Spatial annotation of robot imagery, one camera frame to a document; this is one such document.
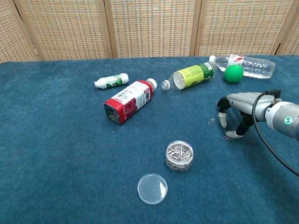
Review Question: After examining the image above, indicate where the green ball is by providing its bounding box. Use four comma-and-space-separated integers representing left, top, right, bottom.
224, 64, 244, 84

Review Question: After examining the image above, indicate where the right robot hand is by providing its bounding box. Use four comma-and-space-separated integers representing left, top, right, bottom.
216, 92, 282, 140

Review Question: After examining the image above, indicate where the red label juice bottle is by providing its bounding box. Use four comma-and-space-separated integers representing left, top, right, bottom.
103, 78, 158, 125

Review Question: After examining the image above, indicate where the clear water bottle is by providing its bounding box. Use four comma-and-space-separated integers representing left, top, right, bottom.
208, 54, 276, 79

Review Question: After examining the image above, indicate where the blue table cloth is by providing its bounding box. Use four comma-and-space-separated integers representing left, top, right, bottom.
0, 55, 299, 224

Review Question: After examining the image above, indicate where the clear round lid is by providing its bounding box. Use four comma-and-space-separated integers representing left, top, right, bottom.
137, 173, 168, 205

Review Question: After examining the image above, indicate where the small white green bottle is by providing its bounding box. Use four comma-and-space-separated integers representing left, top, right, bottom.
94, 73, 129, 90

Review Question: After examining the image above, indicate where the woven screen panel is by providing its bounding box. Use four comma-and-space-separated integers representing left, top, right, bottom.
195, 0, 299, 56
277, 0, 299, 56
104, 0, 203, 59
0, 0, 39, 63
14, 0, 114, 61

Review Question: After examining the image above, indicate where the yellow green label bottle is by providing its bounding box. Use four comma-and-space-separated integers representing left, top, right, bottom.
161, 62, 218, 91

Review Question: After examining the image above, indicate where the clear jar of paperclips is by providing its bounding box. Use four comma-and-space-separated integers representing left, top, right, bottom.
165, 140, 194, 173

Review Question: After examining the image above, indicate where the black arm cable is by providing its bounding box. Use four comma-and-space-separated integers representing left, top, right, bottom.
251, 89, 299, 177

